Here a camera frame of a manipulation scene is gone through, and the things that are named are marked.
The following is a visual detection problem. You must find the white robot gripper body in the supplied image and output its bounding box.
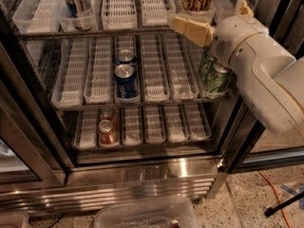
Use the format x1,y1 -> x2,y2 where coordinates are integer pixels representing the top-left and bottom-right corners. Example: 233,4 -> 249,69
208,15 -> 269,67

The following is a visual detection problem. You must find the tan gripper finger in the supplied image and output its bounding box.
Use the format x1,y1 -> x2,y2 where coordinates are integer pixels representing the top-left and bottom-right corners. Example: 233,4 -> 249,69
235,0 -> 254,17
167,14 -> 215,48

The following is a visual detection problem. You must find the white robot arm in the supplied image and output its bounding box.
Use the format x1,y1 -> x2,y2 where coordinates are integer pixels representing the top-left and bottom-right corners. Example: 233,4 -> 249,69
168,0 -> 304,133

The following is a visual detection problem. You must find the rear green soda can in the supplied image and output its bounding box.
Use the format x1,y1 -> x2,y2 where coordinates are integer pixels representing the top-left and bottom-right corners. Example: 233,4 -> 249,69
199,48 -> 218,82

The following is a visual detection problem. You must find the green soda can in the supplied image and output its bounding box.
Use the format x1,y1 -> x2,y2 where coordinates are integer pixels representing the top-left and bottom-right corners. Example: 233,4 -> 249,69
204,62 -> 231,94
199,48 -> 218,82

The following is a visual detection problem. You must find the middle shelf green can tray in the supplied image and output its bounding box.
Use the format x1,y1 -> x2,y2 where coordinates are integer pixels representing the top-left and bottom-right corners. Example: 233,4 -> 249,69
185,39 -> 227,99

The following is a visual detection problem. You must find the front green soda can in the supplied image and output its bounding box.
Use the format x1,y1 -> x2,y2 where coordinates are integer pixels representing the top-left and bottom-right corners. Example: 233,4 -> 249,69
204,62 -> 231,94

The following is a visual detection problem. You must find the rear blue soda can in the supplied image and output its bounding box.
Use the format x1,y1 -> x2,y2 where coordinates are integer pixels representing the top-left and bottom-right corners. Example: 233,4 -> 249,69
116,48 -> 136,67

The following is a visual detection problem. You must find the blue soda can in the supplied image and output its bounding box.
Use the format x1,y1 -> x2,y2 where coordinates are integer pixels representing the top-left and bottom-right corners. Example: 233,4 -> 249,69
116,48 -> 136,67
114,64 -> 138,99

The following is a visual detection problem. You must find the middle shelf blue can tray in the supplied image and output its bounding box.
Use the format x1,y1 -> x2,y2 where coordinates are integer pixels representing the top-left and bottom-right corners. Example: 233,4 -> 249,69
114,36 -> 140,104

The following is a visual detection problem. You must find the front blue soda can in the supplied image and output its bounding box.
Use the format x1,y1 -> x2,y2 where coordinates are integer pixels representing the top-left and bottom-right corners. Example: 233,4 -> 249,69
114,64 -> 138,99

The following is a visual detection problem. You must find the bottom shelf rightmost tray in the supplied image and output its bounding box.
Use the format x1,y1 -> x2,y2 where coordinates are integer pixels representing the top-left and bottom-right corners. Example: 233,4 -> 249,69
183,103 -> 211,141

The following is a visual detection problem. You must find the stainless steel fridge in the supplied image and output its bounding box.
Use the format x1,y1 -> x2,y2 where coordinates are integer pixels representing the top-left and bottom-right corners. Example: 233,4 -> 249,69
0,0 -> 303,216

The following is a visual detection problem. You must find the rear red soda can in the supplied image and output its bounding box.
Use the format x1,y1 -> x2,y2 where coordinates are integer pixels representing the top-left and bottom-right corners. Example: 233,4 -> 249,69
100,108 -> 117,124

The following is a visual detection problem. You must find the red soda can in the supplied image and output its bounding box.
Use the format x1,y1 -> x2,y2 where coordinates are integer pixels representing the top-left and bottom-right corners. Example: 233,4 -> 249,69
98,120 -> 118,146
100,108 -> 117,124

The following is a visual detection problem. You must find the top shelf tray under tall can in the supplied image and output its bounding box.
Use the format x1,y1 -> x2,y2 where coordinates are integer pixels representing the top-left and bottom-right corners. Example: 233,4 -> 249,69
58,0 -> 100,31

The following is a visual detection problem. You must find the bottom shelf red can tray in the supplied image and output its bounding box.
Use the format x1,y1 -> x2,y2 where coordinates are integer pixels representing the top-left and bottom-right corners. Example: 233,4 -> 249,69
98,108 -> 119,147

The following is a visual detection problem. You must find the tall silver blue can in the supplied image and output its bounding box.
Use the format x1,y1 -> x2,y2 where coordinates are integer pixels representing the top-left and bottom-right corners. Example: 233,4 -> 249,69
61,0 -> 94,31

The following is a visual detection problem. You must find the front red soda can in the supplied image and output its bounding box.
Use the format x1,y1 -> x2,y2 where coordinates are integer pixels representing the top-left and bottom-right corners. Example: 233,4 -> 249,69
98,120 -> 118,146

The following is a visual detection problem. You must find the middle shelf leftmost tray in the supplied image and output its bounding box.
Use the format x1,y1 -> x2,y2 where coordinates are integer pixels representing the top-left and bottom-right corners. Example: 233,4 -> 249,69
51,38 -> 88,108

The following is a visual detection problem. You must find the bottom shelf leftmost tray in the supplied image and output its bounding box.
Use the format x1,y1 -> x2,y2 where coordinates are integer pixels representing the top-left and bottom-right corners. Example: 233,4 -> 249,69
74,109 -> 98,151

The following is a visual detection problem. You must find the top shelf clear tray leftmost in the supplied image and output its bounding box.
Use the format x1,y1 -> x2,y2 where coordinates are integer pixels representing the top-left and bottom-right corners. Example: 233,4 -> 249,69
12,0 -> 64,34

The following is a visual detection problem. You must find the clear plastic floor bin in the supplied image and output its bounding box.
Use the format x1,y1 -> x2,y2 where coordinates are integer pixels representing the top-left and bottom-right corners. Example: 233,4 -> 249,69
94,196 -> 200,228

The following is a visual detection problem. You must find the black stand leg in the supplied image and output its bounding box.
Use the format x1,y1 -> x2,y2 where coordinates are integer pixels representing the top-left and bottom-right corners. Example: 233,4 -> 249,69
264,191 -> 304,217

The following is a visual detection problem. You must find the small clear container corner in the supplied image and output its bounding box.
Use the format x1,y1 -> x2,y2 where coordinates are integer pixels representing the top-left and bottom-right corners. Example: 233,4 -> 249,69
0,212 -> 31,228

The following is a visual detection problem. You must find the orange cable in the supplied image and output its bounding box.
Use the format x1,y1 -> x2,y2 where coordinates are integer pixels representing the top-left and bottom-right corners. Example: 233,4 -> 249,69
257,170 -> 293,228

